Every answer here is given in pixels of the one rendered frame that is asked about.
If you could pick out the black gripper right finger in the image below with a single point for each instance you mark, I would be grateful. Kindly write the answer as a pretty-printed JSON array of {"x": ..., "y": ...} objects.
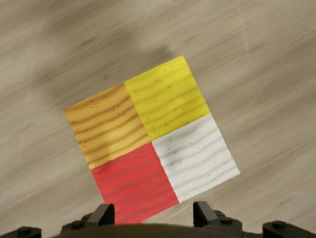
[{"x": 203, "y": 215}]

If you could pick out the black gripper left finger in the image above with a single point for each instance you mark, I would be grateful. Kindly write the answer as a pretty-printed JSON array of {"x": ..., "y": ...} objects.
[{"x": 103, "y": 215}]

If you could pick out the red square block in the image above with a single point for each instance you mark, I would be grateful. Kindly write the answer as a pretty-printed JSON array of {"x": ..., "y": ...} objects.
[{"x": 137, "y": 184}]

